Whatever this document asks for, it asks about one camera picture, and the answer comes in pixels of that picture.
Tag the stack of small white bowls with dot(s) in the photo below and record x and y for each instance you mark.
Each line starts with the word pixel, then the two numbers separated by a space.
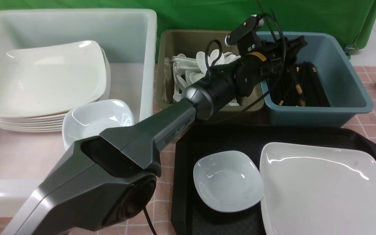
pixel 91 119

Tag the olive plastic bin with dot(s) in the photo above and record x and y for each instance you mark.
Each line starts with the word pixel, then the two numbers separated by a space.
pixel 189 42

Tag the large white square plate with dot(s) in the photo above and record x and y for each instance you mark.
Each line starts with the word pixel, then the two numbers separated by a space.
pixel 312 190

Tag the green backdrop cloth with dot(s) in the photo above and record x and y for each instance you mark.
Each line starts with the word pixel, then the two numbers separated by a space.
pixel 349 21

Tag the metal binder clip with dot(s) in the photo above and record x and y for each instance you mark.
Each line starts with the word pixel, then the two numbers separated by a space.
pixel 350 49

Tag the black chopsticks pile in bin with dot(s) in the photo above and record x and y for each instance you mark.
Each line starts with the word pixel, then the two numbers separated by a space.
pixel 300 86

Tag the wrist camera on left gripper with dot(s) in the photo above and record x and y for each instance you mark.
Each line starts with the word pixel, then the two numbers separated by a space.
pixel 250 25

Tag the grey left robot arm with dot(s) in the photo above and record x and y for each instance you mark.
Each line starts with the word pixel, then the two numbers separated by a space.
pixel 109 178

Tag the large white plastic tub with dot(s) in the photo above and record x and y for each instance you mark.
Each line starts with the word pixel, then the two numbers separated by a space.
pixel 128 36

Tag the teal plastic bin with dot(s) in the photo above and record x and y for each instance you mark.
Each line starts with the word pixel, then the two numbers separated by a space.
pixel 345 91

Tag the pink checkered tablecloth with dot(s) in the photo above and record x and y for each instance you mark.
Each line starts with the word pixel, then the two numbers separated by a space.
pixel 162 202

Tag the white spoons pile in bin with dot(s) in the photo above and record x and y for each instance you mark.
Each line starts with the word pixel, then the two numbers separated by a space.
pixel 187 71

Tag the small white square bowl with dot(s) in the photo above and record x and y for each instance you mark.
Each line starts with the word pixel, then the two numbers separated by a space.
pixel 228 181

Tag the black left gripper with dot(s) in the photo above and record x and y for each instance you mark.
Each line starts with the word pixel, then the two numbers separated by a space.
pixel 266 61

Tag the black plastic serving tray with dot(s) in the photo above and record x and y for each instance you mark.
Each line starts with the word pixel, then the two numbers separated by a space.
pixel 190 215

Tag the stack of white square plates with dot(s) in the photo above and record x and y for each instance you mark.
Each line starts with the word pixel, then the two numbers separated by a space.
pixel 38 86

